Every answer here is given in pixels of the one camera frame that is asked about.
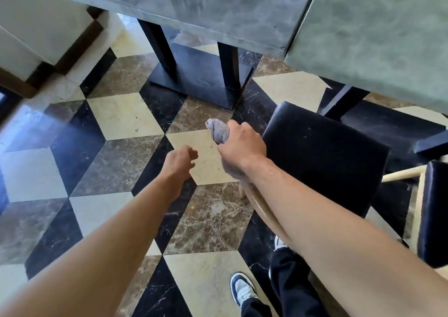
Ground person's right hand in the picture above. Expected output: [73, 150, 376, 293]
[217, 119, 269, 174]

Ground person's left hand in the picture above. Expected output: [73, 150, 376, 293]
[163, 145, 199, 185]

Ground person's right sneaker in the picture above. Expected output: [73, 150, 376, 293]
[272, 235, 290, 253]

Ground black trousers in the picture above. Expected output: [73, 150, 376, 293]
[241, 246, 331, 317]

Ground grey marble table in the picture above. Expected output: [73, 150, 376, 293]
[21, 0, 322, 59]

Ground green marble table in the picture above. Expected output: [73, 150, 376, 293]
[284, 0, 448, 116]

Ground person's right forearm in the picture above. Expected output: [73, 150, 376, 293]
[241, 159, 448, 317]

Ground black seat wooden chair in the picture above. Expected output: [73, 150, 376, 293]
[239, 101, 391, 317]
[381, 155, 448, 269]

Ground white sofa dark wood base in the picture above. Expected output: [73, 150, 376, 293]
[0, 0, 105, 99]

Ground black table pedestal base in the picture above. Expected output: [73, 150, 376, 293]
[317, 78, 448, 174]
[137, 19, 255, 110]

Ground person's left sneaker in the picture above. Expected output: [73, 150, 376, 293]
[230, 272, 260, 309]

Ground grey cleaning cloth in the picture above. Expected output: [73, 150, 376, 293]
[205, 118, 250, 183]

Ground person's left forearm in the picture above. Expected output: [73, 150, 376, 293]
[0, 173, 191, 317]

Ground person's sneaker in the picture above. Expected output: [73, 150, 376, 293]
[272, 235, 290, 253]
[230, 272, 260, 309]

